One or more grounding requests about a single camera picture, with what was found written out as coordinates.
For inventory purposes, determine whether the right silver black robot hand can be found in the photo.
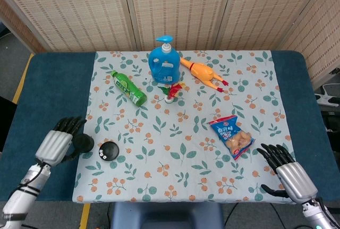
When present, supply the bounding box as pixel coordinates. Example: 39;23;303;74
256;143;319;203

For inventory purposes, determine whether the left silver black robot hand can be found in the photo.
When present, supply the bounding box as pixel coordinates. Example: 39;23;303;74
35;116;88;168

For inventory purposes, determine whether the black round object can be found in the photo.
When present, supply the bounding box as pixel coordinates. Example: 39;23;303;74
72;133;95;154

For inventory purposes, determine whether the black round base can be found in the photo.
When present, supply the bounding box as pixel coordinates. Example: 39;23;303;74
98;141;120;162

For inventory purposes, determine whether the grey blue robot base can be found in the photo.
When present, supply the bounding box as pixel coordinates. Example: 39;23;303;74
110;201;224;229

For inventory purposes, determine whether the black floor equipment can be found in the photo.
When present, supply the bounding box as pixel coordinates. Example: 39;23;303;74
320;105;340;134

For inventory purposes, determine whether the blue snack bag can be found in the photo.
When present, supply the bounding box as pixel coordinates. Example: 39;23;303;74
208;115;256;161

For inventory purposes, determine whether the green tea bottle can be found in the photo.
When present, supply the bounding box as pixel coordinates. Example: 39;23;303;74
110;70;148;106

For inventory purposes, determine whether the floral print tablecloth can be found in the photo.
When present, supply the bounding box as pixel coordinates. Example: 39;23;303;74
72;50;306;203

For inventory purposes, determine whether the bamboo folding screen panel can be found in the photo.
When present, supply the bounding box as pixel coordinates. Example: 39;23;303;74
215;0;333;52
0;0;138;53
277;0;340;90
0;0;47;53
122;0;236;52

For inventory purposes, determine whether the red green feather shuttlecock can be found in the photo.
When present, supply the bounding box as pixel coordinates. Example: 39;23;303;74
157;81;186;104

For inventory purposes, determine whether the blue pump detergent bottle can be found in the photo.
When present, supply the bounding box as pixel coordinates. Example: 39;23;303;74
148;35;182;84

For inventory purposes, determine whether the yellow rubber chicken toy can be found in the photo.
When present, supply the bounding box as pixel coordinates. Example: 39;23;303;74
180;56;230;94

